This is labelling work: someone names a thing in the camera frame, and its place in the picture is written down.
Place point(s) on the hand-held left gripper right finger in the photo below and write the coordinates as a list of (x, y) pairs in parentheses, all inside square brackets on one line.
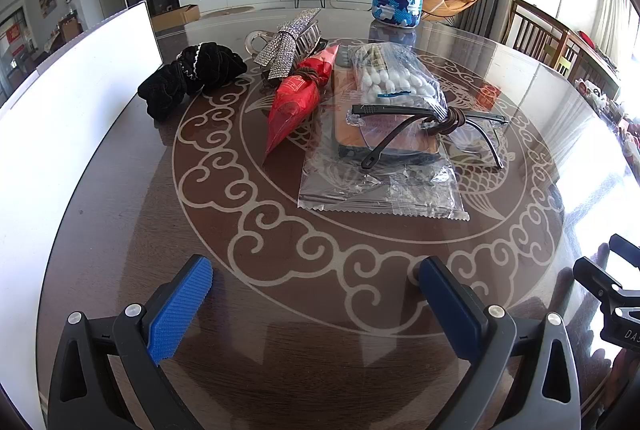
[(450, 305)]

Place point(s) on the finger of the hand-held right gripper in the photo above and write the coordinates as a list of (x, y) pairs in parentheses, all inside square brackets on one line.
[(597, 277), (627, 249)]

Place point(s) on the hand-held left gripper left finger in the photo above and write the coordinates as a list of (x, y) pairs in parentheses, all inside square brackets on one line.
[(175, 310)]

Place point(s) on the orange phone case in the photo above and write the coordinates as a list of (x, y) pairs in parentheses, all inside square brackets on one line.
[(350, 137)]

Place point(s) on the brown patterned desktop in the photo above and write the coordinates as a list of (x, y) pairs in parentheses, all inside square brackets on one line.
[(310, 260)]

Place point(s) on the cluttered side table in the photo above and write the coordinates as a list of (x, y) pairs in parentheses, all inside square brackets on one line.
[(605, 79)]

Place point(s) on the black-framed glasses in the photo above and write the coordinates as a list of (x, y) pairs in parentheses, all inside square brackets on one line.
[(452, 119)]

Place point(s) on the white board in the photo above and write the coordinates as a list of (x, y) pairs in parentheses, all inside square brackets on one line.
[(65, 134)]

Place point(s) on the bag of cotton swabs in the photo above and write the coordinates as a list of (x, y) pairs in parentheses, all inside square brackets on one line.
[(395, 82)]

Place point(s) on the red pouch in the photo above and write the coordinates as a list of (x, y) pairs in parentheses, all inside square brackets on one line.
[(292, 102)]

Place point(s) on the wooden slatted chair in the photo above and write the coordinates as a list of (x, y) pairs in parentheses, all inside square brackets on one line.
[(530, 27)]

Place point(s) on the black scrunchie white beads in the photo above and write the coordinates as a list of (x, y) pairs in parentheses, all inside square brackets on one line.
[(200, 67)]

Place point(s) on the rhinestone hair clip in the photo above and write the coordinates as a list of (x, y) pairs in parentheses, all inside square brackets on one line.
[(285, 42)]

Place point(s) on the cardboard box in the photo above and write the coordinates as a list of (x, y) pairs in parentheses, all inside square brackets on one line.
[(175, 17)]

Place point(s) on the red door decoration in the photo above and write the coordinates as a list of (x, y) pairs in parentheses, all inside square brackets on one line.
[(14, 33)]

